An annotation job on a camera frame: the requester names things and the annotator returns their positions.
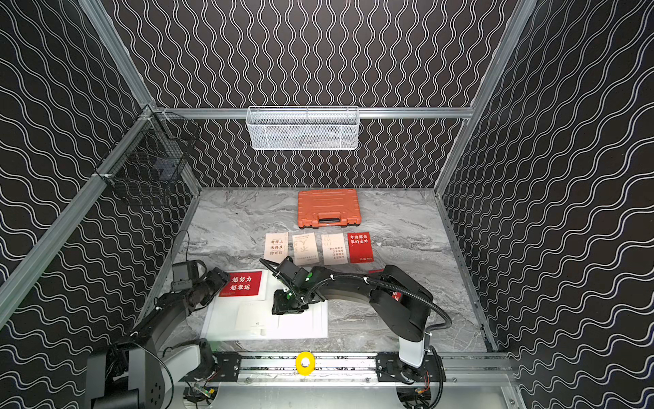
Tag red card gold characters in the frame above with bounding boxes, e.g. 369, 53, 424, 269
219, 271, 262, 298

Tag white photo album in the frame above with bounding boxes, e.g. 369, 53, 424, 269
201, 269, 329, 341

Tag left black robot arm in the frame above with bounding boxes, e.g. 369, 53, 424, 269
83, 268, 231, 408

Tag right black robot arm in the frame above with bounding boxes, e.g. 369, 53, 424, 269
260, 257, 452, 368

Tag beige card gold characters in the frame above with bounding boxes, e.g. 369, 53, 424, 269
292, 233, 320, 266

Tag beige card red characters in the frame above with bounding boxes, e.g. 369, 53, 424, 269
264, 232, 289, 263

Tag beige card small red text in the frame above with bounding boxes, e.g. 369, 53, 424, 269
321, 233, 348, 265

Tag red card top row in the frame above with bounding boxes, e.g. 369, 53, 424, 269
347, 232, 374, 263

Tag yellow tape roll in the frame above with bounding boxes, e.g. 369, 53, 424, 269
296, 351, 316, 377

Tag orange plastic tool case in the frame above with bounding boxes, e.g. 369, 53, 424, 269
297, 188, 362, 229

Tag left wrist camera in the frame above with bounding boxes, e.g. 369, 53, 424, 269
170, 260, 200, 292

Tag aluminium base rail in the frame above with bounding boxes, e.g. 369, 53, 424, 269
101, 350, 517, 387

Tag black wire mesh basket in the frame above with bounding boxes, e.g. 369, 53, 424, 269
100, 112, 200, 208

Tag white wire mesh basket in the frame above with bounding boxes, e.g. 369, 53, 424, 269
245, 106, 361, 151

